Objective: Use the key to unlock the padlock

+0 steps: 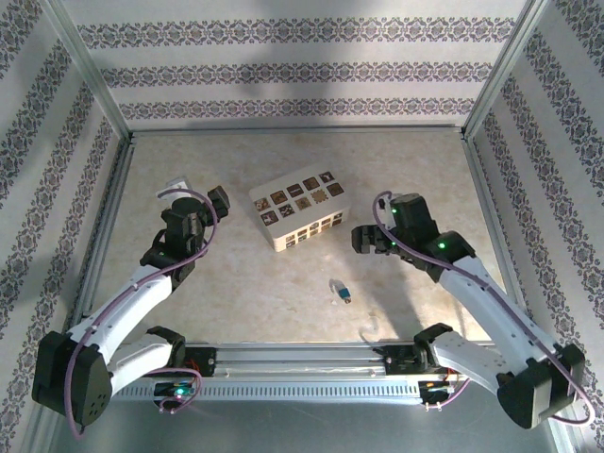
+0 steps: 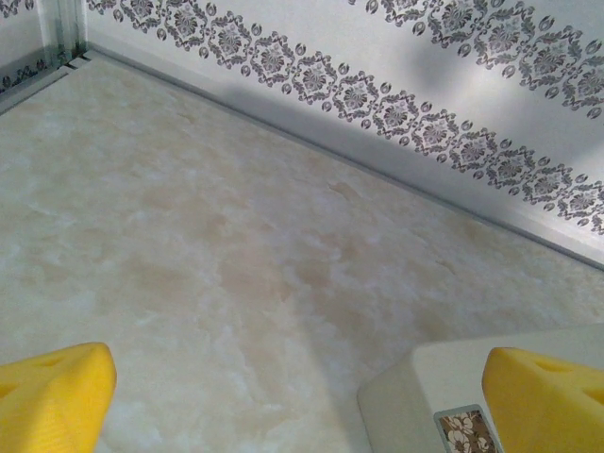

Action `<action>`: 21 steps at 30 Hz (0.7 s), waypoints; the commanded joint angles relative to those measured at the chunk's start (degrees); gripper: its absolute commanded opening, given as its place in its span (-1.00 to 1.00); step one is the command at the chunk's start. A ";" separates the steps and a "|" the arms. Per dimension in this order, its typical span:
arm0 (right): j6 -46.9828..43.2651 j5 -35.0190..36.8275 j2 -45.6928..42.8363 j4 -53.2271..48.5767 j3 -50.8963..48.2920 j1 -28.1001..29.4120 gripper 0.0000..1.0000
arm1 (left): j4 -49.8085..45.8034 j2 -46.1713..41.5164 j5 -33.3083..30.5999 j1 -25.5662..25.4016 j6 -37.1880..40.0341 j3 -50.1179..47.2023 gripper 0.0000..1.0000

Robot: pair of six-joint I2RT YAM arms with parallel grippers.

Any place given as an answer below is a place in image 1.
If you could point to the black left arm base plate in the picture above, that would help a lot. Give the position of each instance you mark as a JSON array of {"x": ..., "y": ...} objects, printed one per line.
[{"x": 207, "y": 361}]

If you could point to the white wooden box with tiles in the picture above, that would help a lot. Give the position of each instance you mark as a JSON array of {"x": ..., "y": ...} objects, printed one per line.
[{"x": 297, "y": 207}]

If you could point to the aluminium side frame rail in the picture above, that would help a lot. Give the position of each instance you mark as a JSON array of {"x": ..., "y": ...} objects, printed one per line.
[
  {"x": 491, "y": 212},
  {"x": 106, "y": 217}
]

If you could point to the grey metal sheet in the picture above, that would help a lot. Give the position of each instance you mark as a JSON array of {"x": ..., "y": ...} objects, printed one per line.
[{"x": 302, "y": 429}]

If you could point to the wide aluminium mounting rail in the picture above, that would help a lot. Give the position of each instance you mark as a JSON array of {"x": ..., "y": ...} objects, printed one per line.
[{"x": 302, "y": 358}]

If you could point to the small circuit board orange light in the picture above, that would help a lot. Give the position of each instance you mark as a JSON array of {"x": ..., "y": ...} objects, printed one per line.
[{"x": 436, "y": 387}]

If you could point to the aluminium frame post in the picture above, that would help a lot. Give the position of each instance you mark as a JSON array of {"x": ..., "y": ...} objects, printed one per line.
[
  {"x": 88, "y": 66},
  {"x": 503, "y": 66}
]

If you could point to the short aluminium frame rail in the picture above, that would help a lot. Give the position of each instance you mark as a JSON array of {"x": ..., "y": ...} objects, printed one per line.
[{"x": 297, "y": 130}]

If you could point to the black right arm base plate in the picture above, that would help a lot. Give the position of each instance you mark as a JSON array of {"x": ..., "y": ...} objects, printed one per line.
[{"x": 396, "y": 361}]

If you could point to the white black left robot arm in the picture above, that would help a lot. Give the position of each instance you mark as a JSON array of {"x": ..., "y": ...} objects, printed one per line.
[{"x": 137, "y": 302}]

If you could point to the small circuit board green light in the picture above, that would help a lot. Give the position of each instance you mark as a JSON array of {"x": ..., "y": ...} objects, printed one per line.
[{"x": 177, "y": 390}]

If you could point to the small blue padlock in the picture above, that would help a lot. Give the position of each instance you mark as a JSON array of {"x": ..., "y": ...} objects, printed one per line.
[{"x": 347, "y": 294}]

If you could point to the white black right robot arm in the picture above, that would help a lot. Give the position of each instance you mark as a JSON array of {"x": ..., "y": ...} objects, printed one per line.
[{"x": 472, "y": 363}]

